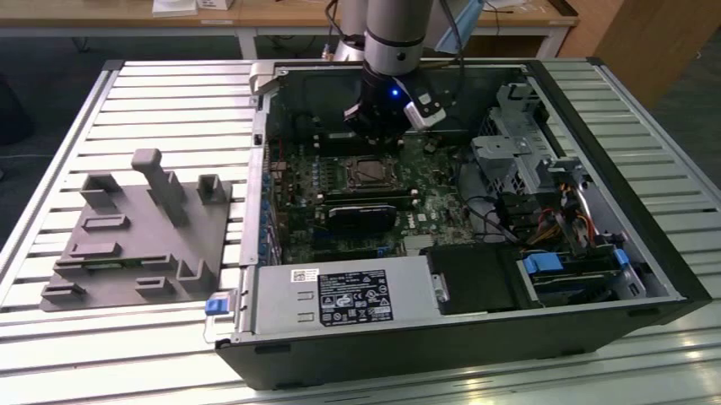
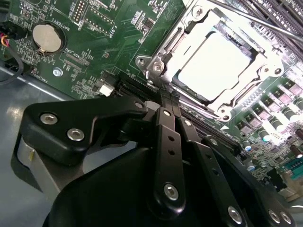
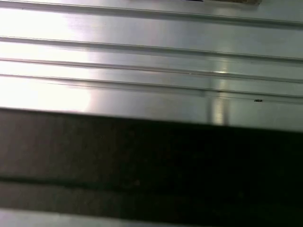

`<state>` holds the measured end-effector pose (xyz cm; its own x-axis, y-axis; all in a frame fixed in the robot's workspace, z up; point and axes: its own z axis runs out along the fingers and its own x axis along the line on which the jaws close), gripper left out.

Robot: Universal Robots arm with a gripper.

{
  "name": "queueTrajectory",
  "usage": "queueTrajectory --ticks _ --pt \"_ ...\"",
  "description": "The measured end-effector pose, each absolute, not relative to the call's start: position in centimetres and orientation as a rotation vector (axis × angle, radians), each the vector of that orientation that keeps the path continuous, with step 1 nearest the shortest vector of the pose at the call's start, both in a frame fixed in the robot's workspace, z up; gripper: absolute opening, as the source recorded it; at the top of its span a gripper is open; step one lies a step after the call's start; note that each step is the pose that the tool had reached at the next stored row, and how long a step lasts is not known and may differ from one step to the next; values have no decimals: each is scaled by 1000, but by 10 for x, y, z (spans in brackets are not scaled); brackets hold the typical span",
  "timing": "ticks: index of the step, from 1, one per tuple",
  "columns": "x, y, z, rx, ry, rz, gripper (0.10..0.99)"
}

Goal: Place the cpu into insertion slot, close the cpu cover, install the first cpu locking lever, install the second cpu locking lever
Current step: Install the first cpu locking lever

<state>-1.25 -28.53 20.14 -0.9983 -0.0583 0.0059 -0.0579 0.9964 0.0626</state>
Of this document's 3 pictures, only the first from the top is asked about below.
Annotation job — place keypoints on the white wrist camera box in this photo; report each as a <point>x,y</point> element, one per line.
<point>427,111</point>

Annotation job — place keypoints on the silver square CPU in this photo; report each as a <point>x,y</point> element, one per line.
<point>372,171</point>

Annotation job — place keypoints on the black power supply label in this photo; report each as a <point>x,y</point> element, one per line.
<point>356,299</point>

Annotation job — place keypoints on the green RAM stick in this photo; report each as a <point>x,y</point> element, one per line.
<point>105,265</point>

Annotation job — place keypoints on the wooden cabinet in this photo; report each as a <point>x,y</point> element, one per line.
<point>648,42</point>

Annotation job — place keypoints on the wooden desk with white frame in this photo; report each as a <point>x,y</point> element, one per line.
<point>113,19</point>

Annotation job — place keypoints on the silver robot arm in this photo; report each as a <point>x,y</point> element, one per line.
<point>395,25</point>

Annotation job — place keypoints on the thin metal locking lever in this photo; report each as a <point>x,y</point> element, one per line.
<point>377,187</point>
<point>361,157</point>

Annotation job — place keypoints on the blue disk carrier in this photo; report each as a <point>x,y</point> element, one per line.
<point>543,265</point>

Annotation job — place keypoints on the grey plastic parts rack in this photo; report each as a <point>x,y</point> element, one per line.
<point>141,236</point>

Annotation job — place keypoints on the small silver heatsink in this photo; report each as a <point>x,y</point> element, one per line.
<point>420,245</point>

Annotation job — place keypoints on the grey metal drive cage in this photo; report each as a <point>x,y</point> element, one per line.
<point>501,164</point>

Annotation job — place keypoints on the small blue drive clip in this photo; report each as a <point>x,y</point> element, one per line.
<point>622,258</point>

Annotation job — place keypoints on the black drive bay box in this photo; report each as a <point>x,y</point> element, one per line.
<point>473,280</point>

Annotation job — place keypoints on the black open PC case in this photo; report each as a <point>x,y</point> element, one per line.
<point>395,358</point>

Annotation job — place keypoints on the black graphics card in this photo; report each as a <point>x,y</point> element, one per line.
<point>361,219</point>

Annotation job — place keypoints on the black CPU socket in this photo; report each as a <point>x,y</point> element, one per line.
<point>341,172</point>

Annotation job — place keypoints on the grey power supply unit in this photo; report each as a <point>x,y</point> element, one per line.
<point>282,295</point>

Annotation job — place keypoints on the blue plastic case latch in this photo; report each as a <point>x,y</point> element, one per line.
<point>218,304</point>

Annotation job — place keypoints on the black RAM slot bank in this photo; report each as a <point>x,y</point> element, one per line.
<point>367,196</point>
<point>336,141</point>

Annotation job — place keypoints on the green motherboard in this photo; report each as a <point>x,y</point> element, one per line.
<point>445,211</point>

